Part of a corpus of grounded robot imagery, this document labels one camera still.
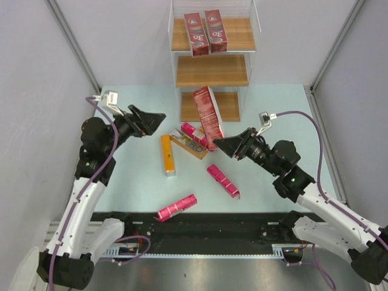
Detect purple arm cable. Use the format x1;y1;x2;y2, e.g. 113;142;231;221
269;110;388;289
47;96;152;291

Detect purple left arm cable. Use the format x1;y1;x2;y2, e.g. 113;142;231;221
47;96;152;291

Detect pink toothpaste box middle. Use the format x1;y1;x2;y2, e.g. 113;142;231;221
207;164;240;198

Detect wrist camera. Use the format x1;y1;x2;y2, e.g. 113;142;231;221
257;112;277;135
93;90;124;116

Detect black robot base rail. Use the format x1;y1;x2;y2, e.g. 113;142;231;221
87;211;334;264

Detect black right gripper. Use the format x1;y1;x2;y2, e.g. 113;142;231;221
213;128;281;176

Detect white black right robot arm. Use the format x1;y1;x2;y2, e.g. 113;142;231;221
214;128;387;285

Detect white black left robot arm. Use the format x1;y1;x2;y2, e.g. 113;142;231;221
37;105;166;290

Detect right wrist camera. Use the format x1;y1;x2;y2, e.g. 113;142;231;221
257;112;277;135

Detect white slotted cable duct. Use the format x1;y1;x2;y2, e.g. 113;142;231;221
100;244;304;261

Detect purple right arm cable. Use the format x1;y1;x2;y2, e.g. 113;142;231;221
269;110;388;289

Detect gold silver toothpaste box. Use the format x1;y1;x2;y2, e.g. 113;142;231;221
169;129;209;160

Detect pink toothpaste box lower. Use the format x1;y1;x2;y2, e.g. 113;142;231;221
155;194;198;222

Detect clear acrylic wooden shelf unit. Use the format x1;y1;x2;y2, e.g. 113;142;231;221
168;1;261;122

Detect dark red toothpaste box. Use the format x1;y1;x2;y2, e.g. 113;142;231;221
192;86;224;151

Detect pink toothpaste box upper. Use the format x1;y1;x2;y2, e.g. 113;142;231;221
181;122;209;149

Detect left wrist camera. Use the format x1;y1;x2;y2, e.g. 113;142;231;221
93;90;124;116

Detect orange toothpaste box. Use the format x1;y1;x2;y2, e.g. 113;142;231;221
161;135;176;177

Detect red silver 3D toothpaste box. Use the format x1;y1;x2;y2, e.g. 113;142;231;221
204;10;228;54

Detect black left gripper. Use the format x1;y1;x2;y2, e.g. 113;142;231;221
103;104;166;155

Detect pink toothpaste box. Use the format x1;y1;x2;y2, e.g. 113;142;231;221
181;122;209;149
207;164;240;198
155;194;198;222

